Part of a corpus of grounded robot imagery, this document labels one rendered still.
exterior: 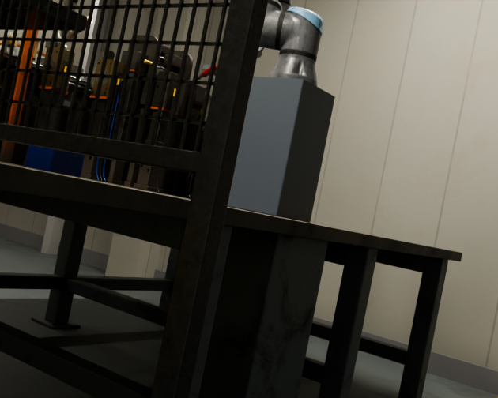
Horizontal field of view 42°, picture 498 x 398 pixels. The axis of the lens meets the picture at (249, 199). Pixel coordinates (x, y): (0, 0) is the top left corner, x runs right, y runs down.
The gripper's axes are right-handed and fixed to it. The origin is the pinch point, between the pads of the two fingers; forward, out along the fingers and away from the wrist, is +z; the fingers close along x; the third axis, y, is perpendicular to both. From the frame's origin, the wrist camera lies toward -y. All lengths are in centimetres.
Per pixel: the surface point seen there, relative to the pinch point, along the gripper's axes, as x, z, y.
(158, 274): 152, 116, 193
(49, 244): 270, 117, 202
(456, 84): -41, -40, 164
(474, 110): -54, -25, 162
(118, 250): 180, 104, 177
